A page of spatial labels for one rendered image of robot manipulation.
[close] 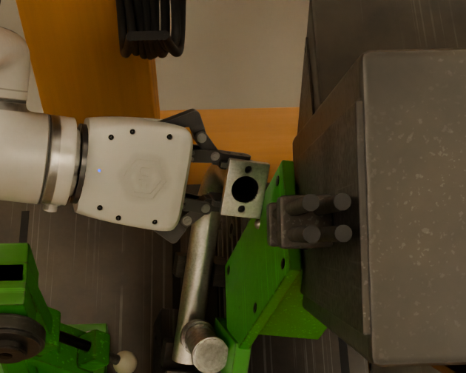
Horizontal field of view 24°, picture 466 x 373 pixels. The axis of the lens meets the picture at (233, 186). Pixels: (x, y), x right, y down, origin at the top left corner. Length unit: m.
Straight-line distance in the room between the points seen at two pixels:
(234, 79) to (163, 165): 1.67
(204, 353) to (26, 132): 0.30
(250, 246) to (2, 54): 0.32
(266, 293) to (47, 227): 0.48
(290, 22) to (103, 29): 1.57
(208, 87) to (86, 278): 1.35
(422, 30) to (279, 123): 0.41
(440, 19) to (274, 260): 0.34
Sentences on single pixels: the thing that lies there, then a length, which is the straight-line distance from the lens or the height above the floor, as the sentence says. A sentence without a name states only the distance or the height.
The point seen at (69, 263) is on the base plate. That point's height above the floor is 0.90.
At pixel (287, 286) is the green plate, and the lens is 0.96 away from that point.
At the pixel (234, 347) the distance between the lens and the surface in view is 1.08.
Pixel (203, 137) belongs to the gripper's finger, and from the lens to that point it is 1.02.
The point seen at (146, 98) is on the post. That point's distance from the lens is 1.34.
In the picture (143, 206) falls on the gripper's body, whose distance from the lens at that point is 1.01.
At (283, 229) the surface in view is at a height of 1.49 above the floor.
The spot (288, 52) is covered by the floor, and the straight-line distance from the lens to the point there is 2.72.
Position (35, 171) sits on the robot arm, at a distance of 0.97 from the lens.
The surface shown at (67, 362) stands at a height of 0.99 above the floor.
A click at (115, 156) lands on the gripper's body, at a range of 0.99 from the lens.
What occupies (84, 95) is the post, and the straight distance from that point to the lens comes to 1.34.
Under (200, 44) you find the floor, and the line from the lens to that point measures 2.74.
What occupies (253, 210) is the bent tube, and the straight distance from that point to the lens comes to 1.03.
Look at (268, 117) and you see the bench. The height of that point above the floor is 0.88.
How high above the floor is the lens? 2.09
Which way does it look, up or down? 57 degrees down
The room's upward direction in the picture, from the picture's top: straight up
